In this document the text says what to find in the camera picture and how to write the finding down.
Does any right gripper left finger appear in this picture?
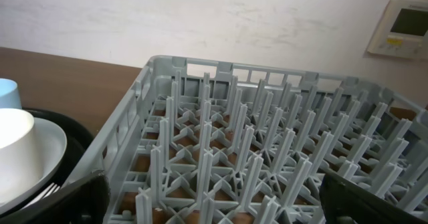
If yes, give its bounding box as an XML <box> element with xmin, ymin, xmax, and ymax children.
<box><xmin>1</xmin><ymin>171</ymin><xmax>110</xmax><ymax>224</ymax></box>

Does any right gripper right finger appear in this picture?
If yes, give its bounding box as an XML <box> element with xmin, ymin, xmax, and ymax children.
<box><xmin>320</xmin><ymin>172</ymin><xmax>427</xmax><ymax>224</ymax></box>

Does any light blue cup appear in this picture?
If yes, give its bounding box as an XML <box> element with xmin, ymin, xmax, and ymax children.
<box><xmin>0</xmin><ymin>78</ymin><xmax>22</xmax><ymax>109</ymax></box>

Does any grey dishwasher rack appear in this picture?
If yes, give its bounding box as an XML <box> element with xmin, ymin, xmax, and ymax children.
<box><xmin>66</xmin><ymin>55</ymin><xmax>427</xmax><ymax>223</ymax></box>

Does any white plastic fork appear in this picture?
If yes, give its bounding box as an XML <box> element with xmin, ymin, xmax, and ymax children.
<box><xmin>23</xmin><ymin>183</ymin><xmax>61</xmax><ymax>208</ymax></box>

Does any round black serving tray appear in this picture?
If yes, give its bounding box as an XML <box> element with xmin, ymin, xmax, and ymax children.
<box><xmin>1</xmin><ymin>108</ymin><xmax>94</xmax><ymax>217</ymax></box>

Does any light grey plate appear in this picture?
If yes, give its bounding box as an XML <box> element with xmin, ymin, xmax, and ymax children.
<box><xmin>1</xmin><ymin>118</ymin><xmax>67</xmax><ymax>214</ymax></box>

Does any white cup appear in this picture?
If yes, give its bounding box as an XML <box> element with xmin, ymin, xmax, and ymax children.
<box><xmin>1</xmin><ymin>108</ymin><xmax>43</xmax><ymax>203</ymax></box>

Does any wall control panel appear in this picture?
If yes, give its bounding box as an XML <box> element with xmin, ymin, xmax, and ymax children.
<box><xmin>367</xmin><ymin>0</ymin><xmax>427</xmax><ymax>60</ymax></box>

